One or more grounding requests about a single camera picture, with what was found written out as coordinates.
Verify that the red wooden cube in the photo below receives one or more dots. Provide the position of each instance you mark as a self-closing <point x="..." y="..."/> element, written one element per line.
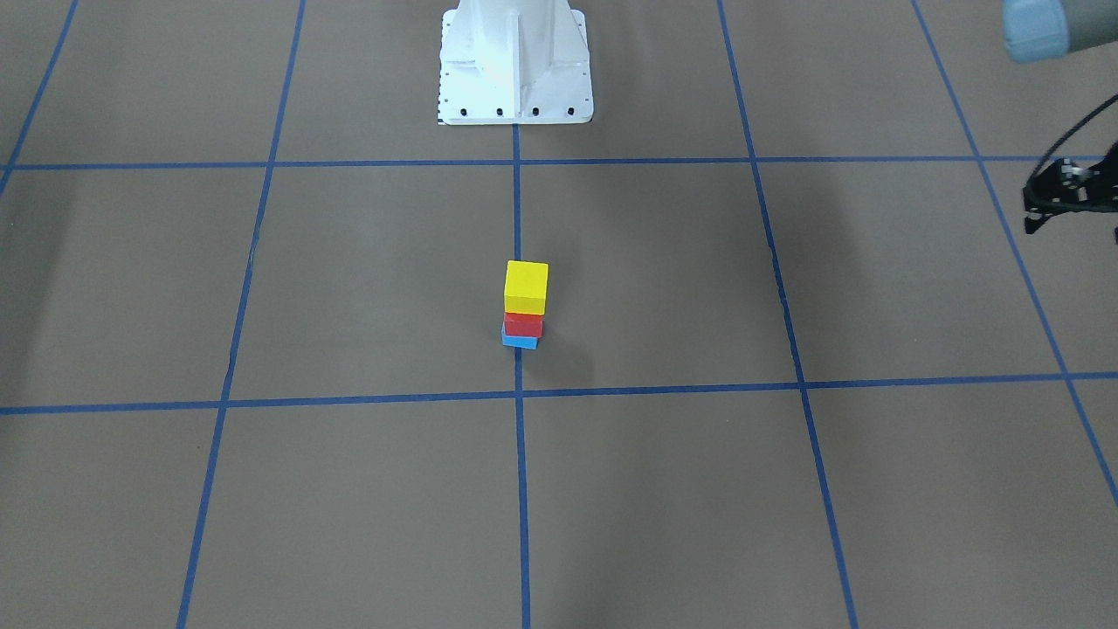
<point x="518" y="324"/>

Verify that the yellow wooden cube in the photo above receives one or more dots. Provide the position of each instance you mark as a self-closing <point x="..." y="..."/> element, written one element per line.
<point x="526" y="288"/>

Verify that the blue wooden cube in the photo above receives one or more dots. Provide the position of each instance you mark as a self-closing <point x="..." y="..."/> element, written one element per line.
<point x="518" y="341"/>

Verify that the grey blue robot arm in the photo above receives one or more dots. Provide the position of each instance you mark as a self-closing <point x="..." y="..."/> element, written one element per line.
<point x="1044" y="30"/>

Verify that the white pedestal column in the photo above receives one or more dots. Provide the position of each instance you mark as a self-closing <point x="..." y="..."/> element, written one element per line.
<point x="514" y="63"/>

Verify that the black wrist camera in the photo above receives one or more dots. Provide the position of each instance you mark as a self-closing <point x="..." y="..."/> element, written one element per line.
<point x="1063" y="187"/>

